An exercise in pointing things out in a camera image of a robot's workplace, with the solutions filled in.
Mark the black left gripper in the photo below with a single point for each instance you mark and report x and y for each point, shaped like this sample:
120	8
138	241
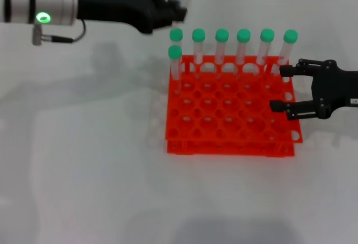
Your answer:
126	6

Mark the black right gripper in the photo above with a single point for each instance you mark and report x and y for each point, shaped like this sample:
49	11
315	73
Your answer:
338	87

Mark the orange test tube rack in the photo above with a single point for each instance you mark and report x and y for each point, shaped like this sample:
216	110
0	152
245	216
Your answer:
223	109

